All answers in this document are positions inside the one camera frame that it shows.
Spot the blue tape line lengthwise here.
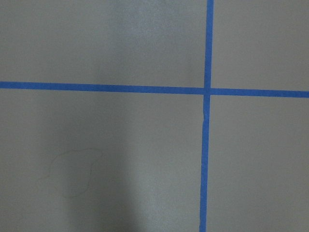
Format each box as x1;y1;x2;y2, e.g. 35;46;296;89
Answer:
199;0;214;232

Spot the blue tape line crosswise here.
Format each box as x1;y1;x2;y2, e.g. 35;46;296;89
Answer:
0;81;309;98

